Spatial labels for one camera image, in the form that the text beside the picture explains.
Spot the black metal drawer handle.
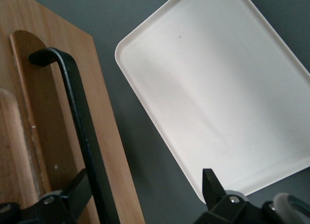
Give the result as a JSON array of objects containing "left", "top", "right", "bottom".
[{"left": 28, "top": 47, "right": 121, "bottom": 224}]

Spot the cream plastic tray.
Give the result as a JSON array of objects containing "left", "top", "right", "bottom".
[{"left": 114, "top": 0, "right": 310, "bottom": 205}]

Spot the wooden drawer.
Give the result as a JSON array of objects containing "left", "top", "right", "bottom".
[{"left": 0, "top": 0, "right": 146, "bottom": 224}]

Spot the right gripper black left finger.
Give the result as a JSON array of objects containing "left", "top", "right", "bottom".
[{"left": 0, "top": 169, "right": 94, "bottom": 224}]

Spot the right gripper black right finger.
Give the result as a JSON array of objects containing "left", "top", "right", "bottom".
[{"left": 193, "top": 168, "right": 286, "bottom": 224}]

